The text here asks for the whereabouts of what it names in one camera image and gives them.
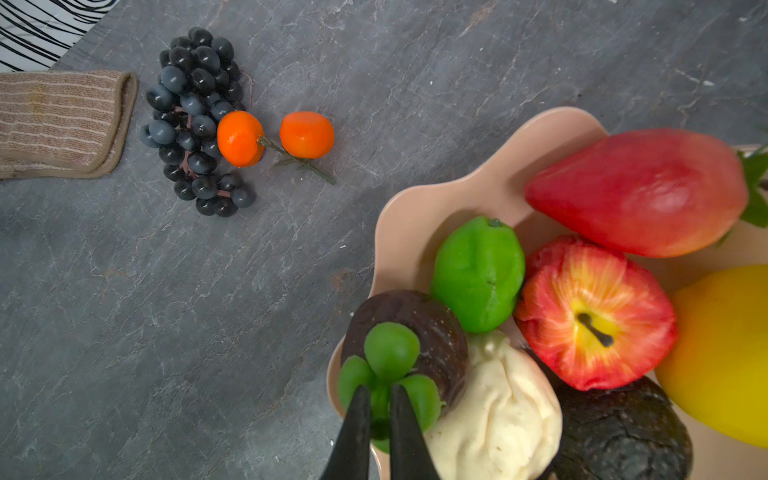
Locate brown folded cloth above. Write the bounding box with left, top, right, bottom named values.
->
left=1, top=70, right=139, bottom=179

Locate red fake strawberry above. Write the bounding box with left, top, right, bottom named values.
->
left=524, top=129, right=767, bottom=258

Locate black fake grape bunch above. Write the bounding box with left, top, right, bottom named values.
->
left=140, top=26, right=256, bottom=218

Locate beige fake pear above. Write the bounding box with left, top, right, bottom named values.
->
left=424, top=330, right=563, bottom=479

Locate red fake apple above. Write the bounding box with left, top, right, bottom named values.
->
left=514, top=236, right=678, bottom=391

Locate dark fake avocado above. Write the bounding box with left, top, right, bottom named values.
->
left=540, top=377, right=693, bottom=479

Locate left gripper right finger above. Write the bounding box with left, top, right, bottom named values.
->
left=390, top=384, right=440, bottom=480

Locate green fake lime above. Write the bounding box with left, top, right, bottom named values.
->
left=430, top=216, right=525, bottom=333

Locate dark brown fake fig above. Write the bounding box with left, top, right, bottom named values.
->
left=336, top=289, right=469, bottom=452

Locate large yellow fake lemon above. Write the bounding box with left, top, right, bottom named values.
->
left=656, top=264, right=767, bottom=448

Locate orange fake tangerine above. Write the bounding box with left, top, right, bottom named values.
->
left=217, top=111, right=265, bottom=168
left=279, top=111, right=335, bottom=160

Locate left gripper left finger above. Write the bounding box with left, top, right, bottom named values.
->
left=320, top=385, right=371, bottom=480

